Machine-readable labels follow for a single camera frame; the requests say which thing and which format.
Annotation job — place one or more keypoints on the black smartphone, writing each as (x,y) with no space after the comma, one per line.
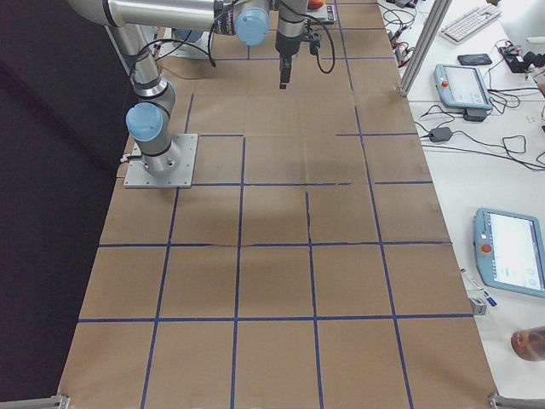
(474,60)

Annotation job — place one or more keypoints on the black curtain panel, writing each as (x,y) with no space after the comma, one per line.
(64,94)

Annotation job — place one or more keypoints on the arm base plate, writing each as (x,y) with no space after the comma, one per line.
(175,168)

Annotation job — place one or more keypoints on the blue teach pendant tablet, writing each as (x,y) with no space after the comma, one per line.
(461,87)

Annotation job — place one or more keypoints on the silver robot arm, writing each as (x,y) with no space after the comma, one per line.
(250,22)
(148,121)

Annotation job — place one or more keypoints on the white computer keyboard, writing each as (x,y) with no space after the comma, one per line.
(468,24)

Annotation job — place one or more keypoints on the silver digital kitchen scale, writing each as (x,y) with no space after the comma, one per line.
(326,14)

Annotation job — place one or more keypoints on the amber glass jar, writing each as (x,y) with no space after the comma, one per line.
(528,344)

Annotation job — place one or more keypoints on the black power adapter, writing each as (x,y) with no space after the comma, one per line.
(440,134)

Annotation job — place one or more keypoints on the red yellow mango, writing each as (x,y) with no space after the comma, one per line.
(314,4)

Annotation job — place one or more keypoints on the aluminium frame post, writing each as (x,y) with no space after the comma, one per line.
(429,31)

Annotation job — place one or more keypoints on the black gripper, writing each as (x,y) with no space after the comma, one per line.
(283,47)

